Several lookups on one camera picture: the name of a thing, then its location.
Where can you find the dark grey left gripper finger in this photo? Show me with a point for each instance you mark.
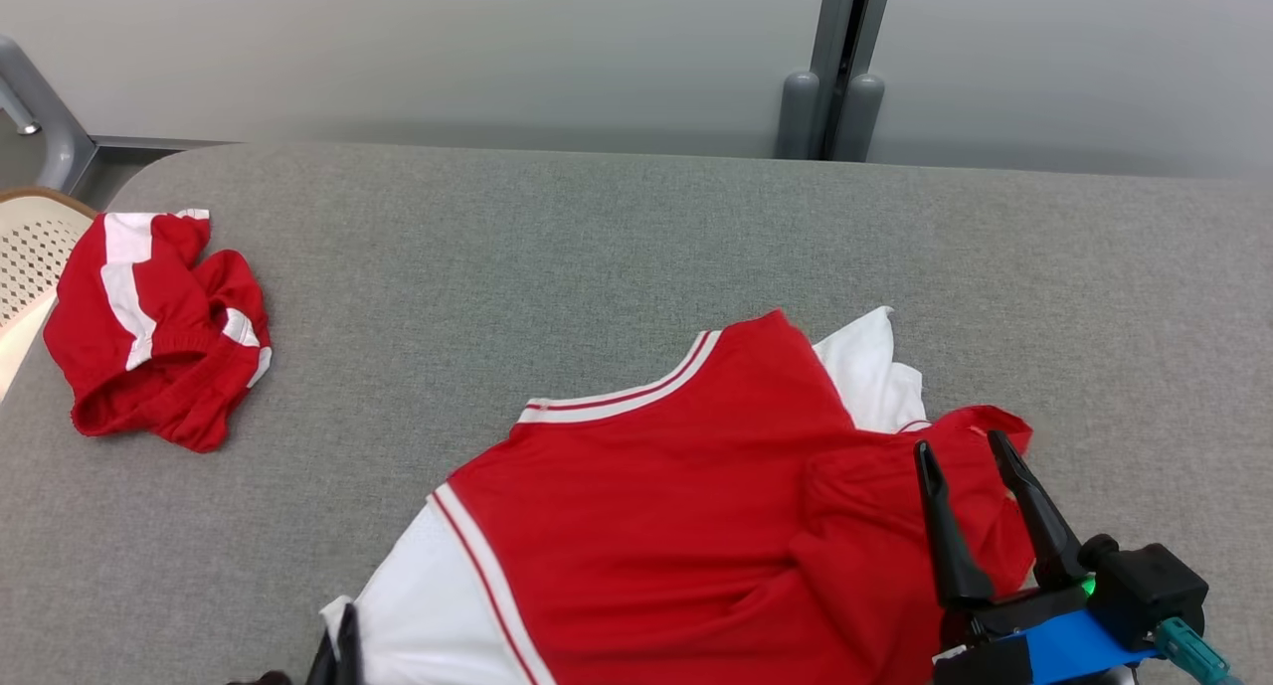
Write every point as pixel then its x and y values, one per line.
pixel 348 655
pixel 320 665

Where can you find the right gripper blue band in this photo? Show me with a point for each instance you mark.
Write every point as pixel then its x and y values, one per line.
pixel 1064 650

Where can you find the red and white jersey shirt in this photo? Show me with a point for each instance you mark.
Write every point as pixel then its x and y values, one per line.
pixel 646 526

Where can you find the red shorts with white stripes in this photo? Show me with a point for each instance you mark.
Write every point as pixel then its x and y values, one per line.
pixel 159 367

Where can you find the cream perforated laundry basket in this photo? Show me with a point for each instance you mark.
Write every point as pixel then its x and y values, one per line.
pixel 30 248

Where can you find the grey metal partition leg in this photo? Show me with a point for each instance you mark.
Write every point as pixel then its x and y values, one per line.
pixel 45 118

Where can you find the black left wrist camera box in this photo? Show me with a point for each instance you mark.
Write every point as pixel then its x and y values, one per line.
pixel 259 679

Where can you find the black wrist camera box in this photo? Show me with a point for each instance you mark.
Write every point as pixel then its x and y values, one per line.
pixel 259 679
pixel 1154 586

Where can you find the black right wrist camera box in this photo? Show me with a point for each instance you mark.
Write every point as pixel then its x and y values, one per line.
pixel 1154 586

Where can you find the dark grey partition post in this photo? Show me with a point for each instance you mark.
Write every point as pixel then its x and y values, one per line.
pixel 799 118

